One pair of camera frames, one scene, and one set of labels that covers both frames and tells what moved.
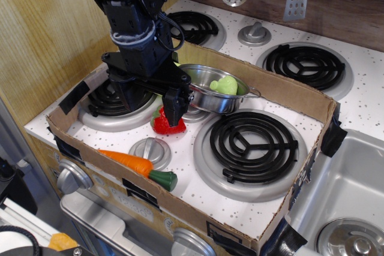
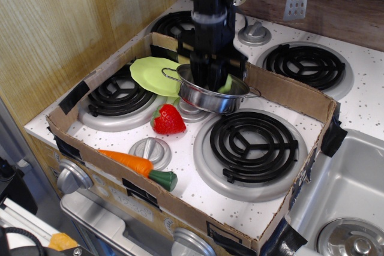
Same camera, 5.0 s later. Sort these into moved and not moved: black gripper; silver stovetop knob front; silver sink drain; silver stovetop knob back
Moved: black gripper
Not moved: silver stovetop knob back; silver sink drain; silver stovetop knob front
